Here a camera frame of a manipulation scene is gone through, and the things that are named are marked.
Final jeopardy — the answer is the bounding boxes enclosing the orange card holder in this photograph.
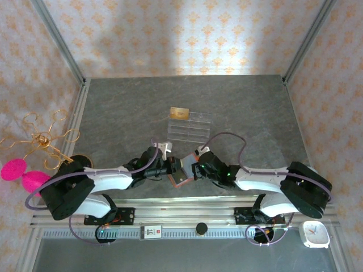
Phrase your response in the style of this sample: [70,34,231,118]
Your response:
[167,152,200,190]

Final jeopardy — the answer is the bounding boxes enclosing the gold credit card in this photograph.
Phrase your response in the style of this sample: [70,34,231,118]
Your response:
[169,106,191,121]

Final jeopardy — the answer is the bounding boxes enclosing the clear acrylic card stand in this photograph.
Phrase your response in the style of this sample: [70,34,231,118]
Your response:
[167,111,212,142]

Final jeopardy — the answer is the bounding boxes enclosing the white label tag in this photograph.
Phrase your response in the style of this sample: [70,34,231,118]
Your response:
[140,224,163,241]

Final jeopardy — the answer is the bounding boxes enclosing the white square clock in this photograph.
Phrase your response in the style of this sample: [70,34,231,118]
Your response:
[299,220,330,249]

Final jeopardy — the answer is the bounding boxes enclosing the pink fuzzy balls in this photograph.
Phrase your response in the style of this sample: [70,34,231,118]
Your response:
[22,171,52,196]

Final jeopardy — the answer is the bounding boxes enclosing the pink egg-shaped sponge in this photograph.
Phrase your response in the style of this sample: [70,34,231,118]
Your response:
[0,158,28,181]

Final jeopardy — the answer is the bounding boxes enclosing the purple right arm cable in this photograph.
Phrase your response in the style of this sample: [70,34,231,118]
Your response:
[203,131,333,247]

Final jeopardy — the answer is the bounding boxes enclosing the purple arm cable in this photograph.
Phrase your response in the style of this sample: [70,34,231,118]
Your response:
[203,131,333,247]
[24,138,159,247]

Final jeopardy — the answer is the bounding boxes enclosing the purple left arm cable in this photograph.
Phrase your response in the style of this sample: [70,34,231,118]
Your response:
[24,138,159,247]

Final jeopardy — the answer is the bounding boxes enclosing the grey slotted cable tray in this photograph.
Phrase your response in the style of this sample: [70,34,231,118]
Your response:
[42,226,301,241]

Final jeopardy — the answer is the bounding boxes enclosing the gold wire jewelry stand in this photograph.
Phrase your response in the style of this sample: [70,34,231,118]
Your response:
[0,109,94,187]

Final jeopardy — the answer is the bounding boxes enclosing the aluminium table side rail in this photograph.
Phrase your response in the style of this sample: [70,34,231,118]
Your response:
[16,78,92,272]
[282,79,352,272]

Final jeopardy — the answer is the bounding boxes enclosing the aluminium frame post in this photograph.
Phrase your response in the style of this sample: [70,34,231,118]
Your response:
[29,0,87,86]
[282,0,338,86]

